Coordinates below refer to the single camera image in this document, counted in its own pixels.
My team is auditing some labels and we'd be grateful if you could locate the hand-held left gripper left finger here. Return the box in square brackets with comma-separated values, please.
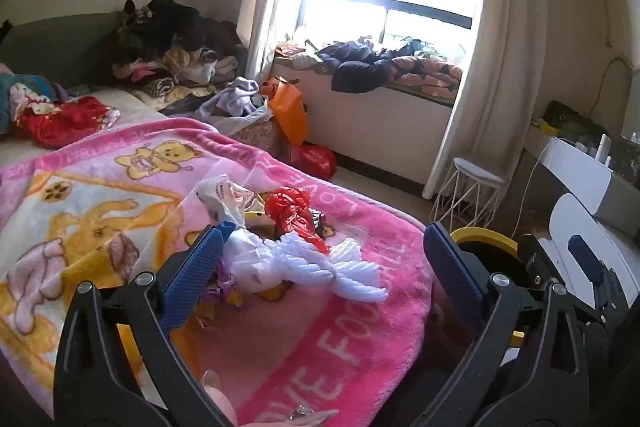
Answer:
[52, 224, 236, 427]

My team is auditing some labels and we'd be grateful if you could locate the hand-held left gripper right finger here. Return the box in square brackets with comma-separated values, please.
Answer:
[415, 222, 593, 427]

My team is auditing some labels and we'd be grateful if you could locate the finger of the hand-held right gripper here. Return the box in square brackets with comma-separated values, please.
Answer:
[517, 234, 556, 295]
[567, 234, 632, 325]

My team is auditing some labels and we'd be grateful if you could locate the yellow-rimmed black bin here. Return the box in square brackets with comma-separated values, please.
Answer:
[449, 227, 527, 349]

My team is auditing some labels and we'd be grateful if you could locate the white plastic bag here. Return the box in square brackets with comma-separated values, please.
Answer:
[195, 174, 286, 293]

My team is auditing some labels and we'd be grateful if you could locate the red plastic bag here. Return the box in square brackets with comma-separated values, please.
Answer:
[264, 186, 332, 256]

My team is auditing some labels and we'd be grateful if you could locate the white foam fruit net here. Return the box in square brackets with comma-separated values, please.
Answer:
[272, 232, 392, 304]

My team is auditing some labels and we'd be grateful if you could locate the white scalloped cabinet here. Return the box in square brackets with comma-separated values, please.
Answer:
[547, 192, 640, 308]

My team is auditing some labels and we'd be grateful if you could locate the purple wrapper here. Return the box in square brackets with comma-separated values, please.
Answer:
[215, 276, 247, 309]

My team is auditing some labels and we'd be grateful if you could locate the white vanity desk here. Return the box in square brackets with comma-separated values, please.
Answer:
[542, 137, 640, 218]

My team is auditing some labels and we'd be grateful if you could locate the white bottle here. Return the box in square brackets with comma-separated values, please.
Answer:
[596, 134, 614, 168]

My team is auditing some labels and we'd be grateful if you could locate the dark box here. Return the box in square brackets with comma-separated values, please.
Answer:
[542, 101, 609, 140]

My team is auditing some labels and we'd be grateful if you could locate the floral fabric bag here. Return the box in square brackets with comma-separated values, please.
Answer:
[235, 117, 292, 158]

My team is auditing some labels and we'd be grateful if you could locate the pink printed blanket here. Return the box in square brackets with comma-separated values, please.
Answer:
[0, 117, 442, 427]

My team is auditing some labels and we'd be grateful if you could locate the white window seat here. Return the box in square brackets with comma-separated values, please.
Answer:
[270, 57, 457, 184]

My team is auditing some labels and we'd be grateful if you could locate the glossy red shopping bag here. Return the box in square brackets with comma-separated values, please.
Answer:
[295, 145, 339, 180]

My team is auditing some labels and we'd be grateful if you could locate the grey lilac garment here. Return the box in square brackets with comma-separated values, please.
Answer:
[195, 77, 272, 134]

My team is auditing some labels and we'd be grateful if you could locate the orange shopping bag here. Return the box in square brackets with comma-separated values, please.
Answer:
[267, 77, 307, 148]

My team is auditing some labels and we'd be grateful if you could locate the orange printed quilt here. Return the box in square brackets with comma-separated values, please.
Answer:
[390, 52, 464, 96]

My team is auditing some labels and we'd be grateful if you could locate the red patterned cloth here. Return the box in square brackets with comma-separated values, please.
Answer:
[20, 96, 122, 148]

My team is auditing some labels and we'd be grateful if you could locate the dark blue jacket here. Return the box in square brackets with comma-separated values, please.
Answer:
[317, 39, 397, 94]

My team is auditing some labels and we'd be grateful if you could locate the pile of mixed clothes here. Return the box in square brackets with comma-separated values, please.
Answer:
[112, 0, 242, 108]

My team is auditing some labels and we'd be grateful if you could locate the colourful printed cloth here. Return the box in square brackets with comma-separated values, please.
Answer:
[0, 62, 67, 134]

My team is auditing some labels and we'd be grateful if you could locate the grey headboard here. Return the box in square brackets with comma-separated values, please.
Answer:
[0, 12, 127, 84]

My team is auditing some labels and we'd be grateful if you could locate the white cable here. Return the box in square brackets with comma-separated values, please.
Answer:
[512, 151, 547, 229]

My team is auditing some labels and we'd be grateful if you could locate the white wire stool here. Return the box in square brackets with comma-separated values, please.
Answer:
[431, 157, 509, 234]

